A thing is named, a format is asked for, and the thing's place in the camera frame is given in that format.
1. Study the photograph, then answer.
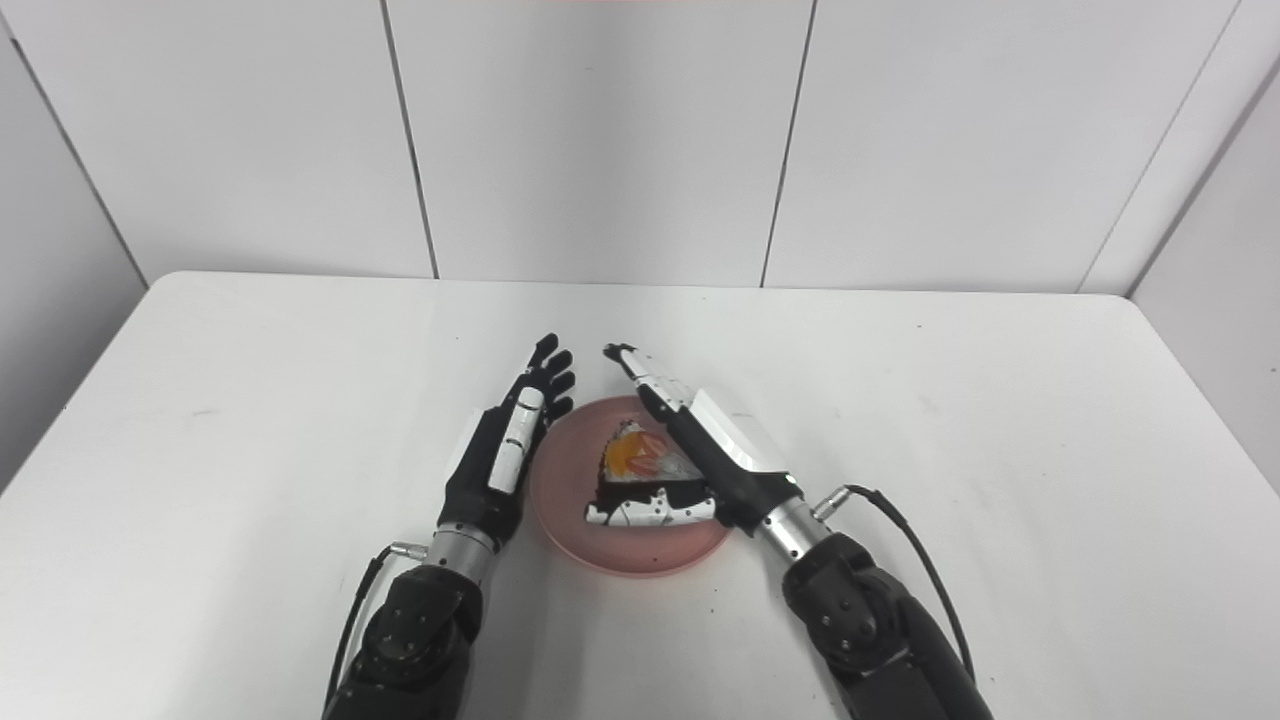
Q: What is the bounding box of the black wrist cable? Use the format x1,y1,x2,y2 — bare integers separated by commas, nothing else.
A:
811,484,977,687
325,541,430,713

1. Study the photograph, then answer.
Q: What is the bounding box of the pink round plate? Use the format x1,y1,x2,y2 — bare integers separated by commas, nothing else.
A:
530,395,737,578

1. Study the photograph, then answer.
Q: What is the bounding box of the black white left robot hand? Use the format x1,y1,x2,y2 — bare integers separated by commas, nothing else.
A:
438,333,576,552

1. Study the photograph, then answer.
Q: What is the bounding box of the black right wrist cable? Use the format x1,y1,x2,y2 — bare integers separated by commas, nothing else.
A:
811,484,977,687

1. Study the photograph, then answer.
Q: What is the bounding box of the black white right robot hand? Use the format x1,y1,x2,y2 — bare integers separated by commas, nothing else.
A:
585,343,805,537

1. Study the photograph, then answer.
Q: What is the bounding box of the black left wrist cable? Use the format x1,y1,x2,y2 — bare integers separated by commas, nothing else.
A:
325,541,430,713

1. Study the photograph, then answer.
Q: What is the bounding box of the orange toy food piece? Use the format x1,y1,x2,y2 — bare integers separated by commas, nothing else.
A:
597,419,714,507

